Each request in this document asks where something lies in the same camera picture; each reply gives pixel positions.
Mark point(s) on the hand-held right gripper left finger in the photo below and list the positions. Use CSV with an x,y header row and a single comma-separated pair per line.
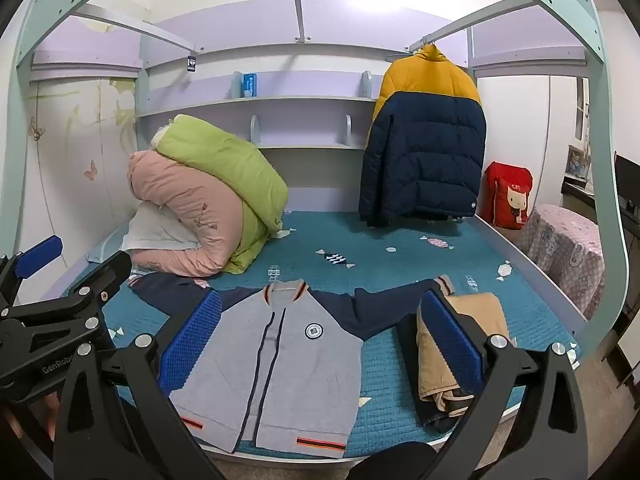
x,y
192,340

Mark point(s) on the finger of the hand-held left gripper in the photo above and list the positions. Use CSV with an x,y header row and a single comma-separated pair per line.
x,y
107,275
37,256

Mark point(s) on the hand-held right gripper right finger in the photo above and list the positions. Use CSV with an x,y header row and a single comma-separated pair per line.
x,y
450,340

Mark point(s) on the grey and navy jacket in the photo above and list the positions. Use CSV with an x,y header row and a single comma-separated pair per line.
x,y
295,375

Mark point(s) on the clothes hanger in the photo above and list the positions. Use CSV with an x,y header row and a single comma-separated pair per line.
x,y
400,55

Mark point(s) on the folded khaki pants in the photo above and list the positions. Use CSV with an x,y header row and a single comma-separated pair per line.
x,y
482,317

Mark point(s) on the white pillow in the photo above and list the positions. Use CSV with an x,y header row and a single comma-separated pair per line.
x,y
155,232

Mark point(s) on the teal bed sheet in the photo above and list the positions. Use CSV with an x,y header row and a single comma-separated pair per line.
x,y
390,265

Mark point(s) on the pink quilt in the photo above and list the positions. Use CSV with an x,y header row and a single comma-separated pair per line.
x,y
200,220

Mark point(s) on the polka dot cloth cover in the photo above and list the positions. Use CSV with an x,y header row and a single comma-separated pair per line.
x,y
565,250

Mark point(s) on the red cartoon bag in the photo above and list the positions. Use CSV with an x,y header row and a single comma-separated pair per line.
x,y
510,195

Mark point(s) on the green quilt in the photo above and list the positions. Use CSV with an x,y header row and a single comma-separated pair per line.
x,y
225,170

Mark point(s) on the yellow and navy puffer jacket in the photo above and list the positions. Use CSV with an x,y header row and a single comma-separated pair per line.
x,y
425,150

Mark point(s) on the black hanging tag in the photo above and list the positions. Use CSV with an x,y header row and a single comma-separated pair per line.
x,y
192,63

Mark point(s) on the black monitor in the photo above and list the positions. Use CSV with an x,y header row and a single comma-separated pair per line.
x,y
627,185

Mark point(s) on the blue box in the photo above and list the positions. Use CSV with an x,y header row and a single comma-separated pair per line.
x,y
249,85

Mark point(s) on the purple headboard shelf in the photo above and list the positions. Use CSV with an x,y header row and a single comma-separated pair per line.
x,y
300,125

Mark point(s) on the grey support rod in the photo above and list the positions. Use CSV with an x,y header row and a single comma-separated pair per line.
x,y
299,10

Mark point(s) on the picture frame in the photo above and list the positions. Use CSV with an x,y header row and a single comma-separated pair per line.
x,y
577,162

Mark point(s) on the grey clothes rail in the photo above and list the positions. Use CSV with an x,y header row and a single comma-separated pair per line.
x,y
130,25
475,20

